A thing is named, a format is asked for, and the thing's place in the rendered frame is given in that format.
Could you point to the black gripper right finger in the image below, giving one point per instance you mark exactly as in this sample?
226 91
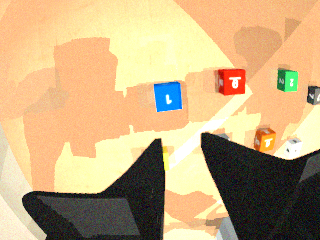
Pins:
258 190

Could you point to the red block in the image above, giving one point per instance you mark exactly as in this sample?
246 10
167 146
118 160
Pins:
231 81

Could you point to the green block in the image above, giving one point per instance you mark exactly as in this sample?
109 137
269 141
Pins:
287 80

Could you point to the blue block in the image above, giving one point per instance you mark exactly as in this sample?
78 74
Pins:
167 96

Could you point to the orange block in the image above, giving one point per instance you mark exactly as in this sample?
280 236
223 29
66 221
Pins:
264 140

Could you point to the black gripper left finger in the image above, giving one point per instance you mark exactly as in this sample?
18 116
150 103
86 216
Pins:
131 208

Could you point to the small yellow block with printed digit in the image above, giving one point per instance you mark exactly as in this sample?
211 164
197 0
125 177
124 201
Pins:
165 153

